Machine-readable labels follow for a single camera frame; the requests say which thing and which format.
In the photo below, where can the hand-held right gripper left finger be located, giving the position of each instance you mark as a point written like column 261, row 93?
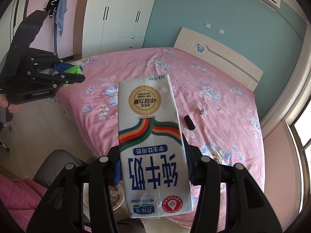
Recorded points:
column 118, row 172

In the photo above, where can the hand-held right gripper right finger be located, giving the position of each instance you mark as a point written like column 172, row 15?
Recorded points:
column 190, row 174

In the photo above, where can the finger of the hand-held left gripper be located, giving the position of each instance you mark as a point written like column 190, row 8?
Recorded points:
column 70, row 79
column 64, row 67

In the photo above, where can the bright green cube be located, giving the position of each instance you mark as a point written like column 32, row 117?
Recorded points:
column 73, row 70

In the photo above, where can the white trash bin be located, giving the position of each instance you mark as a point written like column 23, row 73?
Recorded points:
column 85, row 196

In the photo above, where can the white milk carton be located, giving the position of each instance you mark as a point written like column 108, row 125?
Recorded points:
column 150, row 138

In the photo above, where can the person's left hand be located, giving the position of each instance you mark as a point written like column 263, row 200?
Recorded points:
column 8, row 103

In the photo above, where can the printed wrapper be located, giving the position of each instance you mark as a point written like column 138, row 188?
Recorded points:
column 116, row 194

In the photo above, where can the grey coat rack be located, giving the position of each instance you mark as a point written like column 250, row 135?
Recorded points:
column 56, row 43

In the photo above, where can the black cylinder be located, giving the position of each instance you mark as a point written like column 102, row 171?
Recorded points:
column 189, row 122

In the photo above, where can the blue hanging cloth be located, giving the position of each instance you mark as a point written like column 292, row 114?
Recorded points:
column 61, row 9

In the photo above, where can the black hanging garment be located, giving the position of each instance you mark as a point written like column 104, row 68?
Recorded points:
column 53, row 4

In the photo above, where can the person's left leg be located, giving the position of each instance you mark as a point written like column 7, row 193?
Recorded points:
column 55, row 165

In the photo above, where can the crumpled white paper ball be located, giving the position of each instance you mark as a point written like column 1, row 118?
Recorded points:
column 203, row 112

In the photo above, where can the white wardrobe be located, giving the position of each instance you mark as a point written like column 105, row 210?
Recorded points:
column 119, row 14

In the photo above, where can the pink floral blanket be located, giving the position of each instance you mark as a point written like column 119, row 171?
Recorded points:
column 213, row 97

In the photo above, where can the pink quilted jacket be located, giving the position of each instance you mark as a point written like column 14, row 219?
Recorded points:
column 19, row 196

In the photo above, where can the window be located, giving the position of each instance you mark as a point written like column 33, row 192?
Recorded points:
column 301, row 150

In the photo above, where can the white bed headboard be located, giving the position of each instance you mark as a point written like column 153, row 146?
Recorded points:
column 226, row 53

